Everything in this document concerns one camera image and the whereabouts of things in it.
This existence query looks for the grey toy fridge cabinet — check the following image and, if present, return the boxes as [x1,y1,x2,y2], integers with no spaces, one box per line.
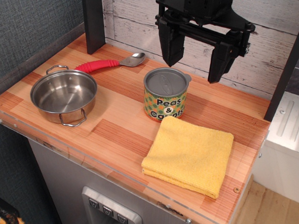
[22,138,224,224]

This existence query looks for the red handled metal spoon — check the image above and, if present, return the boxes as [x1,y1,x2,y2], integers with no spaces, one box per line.
[75,53,146,73]

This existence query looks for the left dark vertical post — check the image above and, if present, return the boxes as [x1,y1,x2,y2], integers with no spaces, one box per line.
[82,0,105,55]

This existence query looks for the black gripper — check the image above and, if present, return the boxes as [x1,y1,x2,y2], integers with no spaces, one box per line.
[156,0,255,83]

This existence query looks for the folded yellow cloth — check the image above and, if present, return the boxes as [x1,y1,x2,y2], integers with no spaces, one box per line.
[142,116,234,199]

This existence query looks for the dark vertical post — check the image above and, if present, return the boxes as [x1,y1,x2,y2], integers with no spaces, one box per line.
[82,0,105,55]
[263,0,299,124]

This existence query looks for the peas and carrots can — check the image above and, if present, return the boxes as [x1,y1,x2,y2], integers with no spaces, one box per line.
[143,67,192,122]

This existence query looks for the black orange object bottom left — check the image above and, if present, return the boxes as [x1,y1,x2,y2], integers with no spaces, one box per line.
[0,193,28,224]

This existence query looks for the clear acrylic edge guard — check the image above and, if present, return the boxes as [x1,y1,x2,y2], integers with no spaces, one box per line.
[0,104,269,224]

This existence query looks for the small steel pot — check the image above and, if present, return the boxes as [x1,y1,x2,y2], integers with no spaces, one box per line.
[30,65,97,127]

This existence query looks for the right dark vertical post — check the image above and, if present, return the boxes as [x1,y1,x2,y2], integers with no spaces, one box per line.
[263,0,299,124]

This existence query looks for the silver dispenser button panel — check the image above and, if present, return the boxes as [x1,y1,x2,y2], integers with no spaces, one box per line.
[82,186,142,224]

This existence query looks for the white toy sink unit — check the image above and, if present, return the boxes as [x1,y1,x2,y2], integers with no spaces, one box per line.
[249,33,299,206]

